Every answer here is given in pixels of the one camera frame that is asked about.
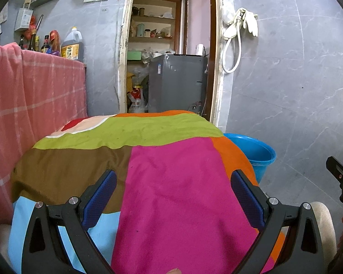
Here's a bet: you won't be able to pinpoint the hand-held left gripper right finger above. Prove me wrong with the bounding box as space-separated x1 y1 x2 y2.
230 169 324 274

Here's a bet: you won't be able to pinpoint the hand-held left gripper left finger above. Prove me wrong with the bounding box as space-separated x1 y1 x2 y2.
21 169 118 274

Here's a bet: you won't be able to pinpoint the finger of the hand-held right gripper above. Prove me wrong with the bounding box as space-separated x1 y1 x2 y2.
326 156 343 184

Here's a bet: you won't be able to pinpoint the blue plastic bucket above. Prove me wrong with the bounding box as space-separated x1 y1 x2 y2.
223 133 277 185

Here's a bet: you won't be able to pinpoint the person's right leg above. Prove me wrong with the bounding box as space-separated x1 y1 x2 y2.
311 202 337 259

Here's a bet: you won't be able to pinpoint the multicoloured patchwork blanket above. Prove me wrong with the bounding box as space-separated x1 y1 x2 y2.
10 110 287 274

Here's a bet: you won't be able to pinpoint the white red rice bag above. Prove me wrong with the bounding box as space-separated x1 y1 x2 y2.
128 87 146 114

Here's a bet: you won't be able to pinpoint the pink checked towel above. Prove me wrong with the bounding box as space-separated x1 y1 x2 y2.
0 42 88 234

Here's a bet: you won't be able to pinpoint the pile of plastic bags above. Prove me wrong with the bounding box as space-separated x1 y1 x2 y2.
127 50 151 92

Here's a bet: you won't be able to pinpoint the grey washing machine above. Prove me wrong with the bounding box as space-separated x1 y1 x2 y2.
148 54 209 114

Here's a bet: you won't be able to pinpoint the large cooking oil jug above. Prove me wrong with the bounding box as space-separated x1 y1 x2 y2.
61 26 84 62

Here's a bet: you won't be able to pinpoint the orange packet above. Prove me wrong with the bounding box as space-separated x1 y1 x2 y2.
53 31 61 55

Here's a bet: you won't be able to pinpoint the white rubber gloves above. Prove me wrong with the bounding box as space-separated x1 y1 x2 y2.
241 9 259 37

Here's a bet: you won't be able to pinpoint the red plastic bag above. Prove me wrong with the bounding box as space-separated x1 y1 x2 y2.
27 16 38 36

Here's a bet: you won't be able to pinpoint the wooden shelf unit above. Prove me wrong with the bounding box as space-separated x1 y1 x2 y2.
127 0 182 62

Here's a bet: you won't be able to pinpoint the white utensil holder basket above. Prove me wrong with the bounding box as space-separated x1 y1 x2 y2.
14 8 34 32

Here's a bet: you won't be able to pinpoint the pink door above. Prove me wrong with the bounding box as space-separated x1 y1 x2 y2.
186 0 215 56

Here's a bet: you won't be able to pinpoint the beige hanging towel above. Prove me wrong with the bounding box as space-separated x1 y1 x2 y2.
0 1 9 23

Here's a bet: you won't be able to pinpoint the white shower head with hose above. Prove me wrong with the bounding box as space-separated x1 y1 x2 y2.
221 7 244 74

